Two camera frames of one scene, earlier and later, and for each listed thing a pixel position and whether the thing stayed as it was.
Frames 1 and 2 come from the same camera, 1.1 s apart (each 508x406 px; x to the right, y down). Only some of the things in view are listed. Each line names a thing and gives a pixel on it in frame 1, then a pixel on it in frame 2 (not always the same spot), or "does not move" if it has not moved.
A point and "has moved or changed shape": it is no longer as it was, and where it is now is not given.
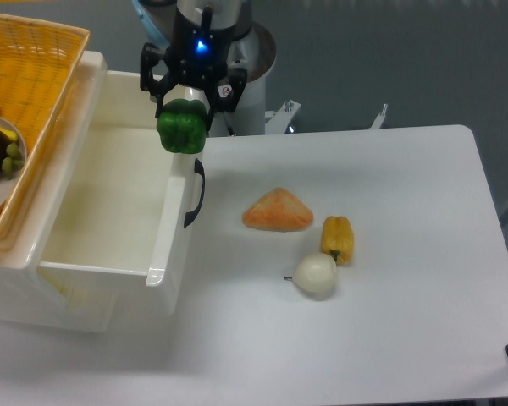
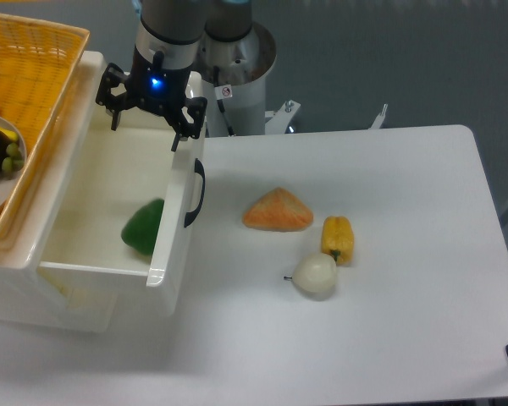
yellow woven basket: x=31 y=63 does not move
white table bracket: x=379 y=118 does not move
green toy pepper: x=182 y=125 has moved or changed shape
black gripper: x=197 y=57 → x=157 y=88
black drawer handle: x=190 y=216 does not move
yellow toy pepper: x=338 y=239 does not move
